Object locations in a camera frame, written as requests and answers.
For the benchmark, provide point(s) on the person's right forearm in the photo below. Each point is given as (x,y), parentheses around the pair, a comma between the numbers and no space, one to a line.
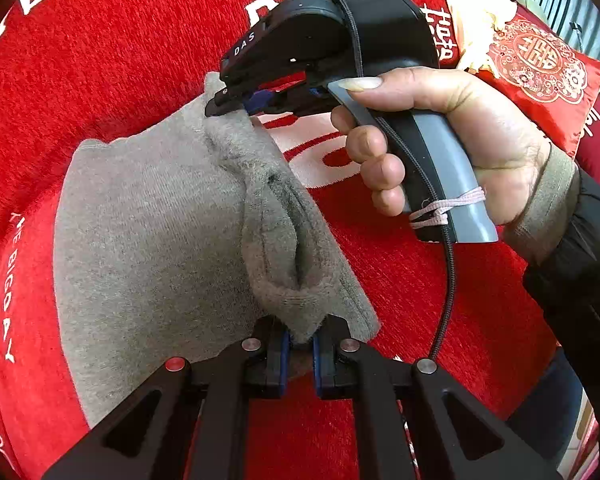
(595,260)

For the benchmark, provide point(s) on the red printed blanket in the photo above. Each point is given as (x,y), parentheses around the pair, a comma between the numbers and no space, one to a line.
(105,60)

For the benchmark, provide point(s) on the person's right hand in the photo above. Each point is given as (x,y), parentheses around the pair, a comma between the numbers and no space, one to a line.
(495,130)

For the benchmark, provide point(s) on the grey fleece sweater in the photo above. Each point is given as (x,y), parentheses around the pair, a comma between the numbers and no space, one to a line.
(155,235)

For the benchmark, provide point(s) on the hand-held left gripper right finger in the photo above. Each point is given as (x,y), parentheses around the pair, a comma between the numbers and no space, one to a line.
(317,365)

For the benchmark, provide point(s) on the dark blue cloth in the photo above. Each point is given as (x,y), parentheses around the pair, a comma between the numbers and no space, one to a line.
(545,400)

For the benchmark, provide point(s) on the cream ruffled cloth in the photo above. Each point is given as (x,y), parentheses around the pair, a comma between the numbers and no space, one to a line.
(472,20)

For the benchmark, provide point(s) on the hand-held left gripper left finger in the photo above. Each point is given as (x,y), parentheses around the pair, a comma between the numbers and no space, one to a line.
(282,360)

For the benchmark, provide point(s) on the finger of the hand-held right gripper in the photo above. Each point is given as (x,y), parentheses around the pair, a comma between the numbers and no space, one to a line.
(252,62)
(262,102)

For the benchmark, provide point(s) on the red embroidered cushion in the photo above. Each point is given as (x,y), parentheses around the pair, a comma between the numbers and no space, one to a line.
(545,70)

